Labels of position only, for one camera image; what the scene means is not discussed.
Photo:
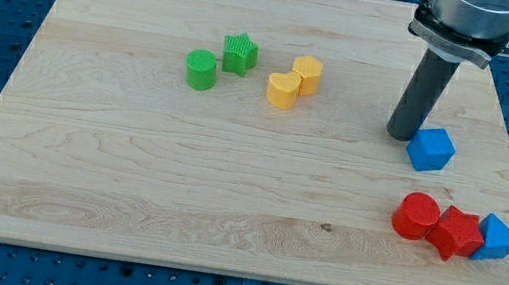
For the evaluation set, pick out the blue cube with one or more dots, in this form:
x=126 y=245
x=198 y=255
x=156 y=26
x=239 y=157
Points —
x=430 y=149

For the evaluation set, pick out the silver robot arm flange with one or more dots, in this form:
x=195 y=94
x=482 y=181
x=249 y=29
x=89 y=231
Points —
x=463 y=30

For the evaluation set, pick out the green star block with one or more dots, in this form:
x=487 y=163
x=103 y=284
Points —
x=240 y=54

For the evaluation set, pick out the red star block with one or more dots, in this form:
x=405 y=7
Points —
x=456 y=234

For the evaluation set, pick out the yellow heart block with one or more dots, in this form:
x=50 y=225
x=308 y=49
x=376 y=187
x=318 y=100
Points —
x=282 y=89

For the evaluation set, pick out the green cylinder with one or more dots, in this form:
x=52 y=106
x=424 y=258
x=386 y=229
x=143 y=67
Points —
x=201 y=69

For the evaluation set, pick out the yellow hexagon block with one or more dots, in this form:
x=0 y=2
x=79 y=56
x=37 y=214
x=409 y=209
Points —
x=310 y=70

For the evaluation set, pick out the light wooden board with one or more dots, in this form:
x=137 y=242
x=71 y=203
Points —
x=105 y=150

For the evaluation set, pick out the red cylinder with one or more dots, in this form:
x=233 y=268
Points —
x=416 y=215

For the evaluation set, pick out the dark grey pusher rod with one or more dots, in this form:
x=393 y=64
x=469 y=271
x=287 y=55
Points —
x=424 y=89

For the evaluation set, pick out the blue triangle block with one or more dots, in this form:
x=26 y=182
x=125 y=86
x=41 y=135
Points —
x=496 y=239

